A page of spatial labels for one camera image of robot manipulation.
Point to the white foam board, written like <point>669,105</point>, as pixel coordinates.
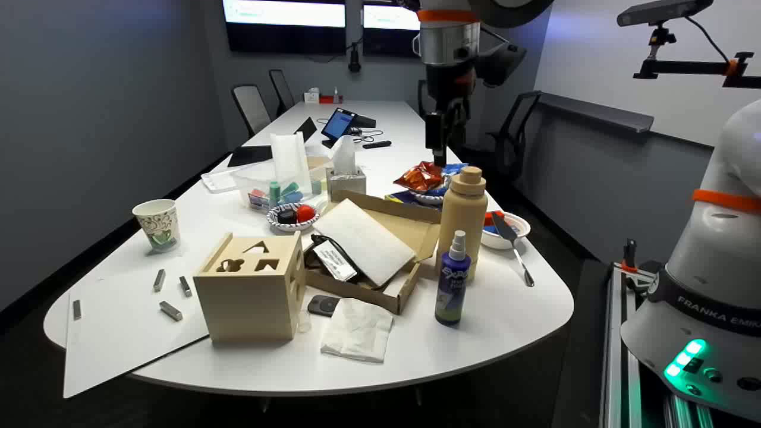
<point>119,341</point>

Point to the grey wall ledge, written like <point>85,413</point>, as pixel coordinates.
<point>594,110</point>

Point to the black remote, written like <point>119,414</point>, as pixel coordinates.
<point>377,144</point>

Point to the orange red food piece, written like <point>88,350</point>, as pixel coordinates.
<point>494,218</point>

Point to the white paper napkin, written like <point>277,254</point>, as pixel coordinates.
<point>358,331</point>

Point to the grey metal block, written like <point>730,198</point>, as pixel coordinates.
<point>157,278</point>
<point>184,286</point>
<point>170,311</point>

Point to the wooden shape sorter box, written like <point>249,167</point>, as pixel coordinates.
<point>249,301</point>

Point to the black office chair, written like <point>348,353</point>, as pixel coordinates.
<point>282,86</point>
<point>249,108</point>
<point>512,135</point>

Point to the tablet with blue screen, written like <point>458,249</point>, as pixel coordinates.
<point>337,124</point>

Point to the grey marbled tissue box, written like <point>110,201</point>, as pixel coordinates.
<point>346,182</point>

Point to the camera on black mount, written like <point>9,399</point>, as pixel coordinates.
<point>661,11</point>

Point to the aluminium frame rail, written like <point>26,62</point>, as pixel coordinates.
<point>614,347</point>

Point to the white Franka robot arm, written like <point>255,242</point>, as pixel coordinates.
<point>714,263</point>

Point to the red and black clamp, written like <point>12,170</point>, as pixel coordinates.
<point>630,254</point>

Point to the blue cylinder block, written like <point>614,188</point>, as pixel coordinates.
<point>291,198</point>

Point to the small black square pad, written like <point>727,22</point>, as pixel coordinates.
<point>321,305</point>

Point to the white styrofoam sheet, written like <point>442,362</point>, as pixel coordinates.
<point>364,238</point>

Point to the teal toy block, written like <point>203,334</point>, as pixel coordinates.
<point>273,194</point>

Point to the red toy block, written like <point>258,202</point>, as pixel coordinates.
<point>305,212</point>

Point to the patterned paper cup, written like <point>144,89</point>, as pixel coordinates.
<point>157,227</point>

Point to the clear plastic container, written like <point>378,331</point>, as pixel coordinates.
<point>289,163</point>

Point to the grey metal spatula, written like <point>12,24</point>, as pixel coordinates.
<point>518,257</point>

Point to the blue spray bottle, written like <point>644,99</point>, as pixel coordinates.
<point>453,286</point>

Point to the white paper sheet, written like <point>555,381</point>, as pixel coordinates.
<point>216,182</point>

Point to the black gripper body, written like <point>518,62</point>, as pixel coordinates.
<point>444,123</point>

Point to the black toy block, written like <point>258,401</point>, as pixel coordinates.
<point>286,215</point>

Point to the tan water bottle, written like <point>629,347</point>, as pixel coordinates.
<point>462,218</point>

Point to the white bowl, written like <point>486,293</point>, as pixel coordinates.
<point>518,227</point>

